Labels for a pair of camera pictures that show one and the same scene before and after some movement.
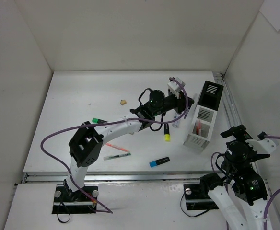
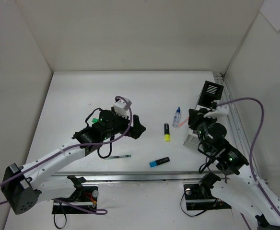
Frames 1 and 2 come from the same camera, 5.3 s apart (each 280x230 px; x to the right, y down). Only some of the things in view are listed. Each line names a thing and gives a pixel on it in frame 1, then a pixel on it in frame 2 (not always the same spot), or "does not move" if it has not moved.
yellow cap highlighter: (167, 133) does not move
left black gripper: (182, 101) to (130, 127)
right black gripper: (254, 156) to (196, 119)
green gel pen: (110, 157) does not move
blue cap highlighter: (155, 163) does not move
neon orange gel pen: (118, 147) to (181, 123)
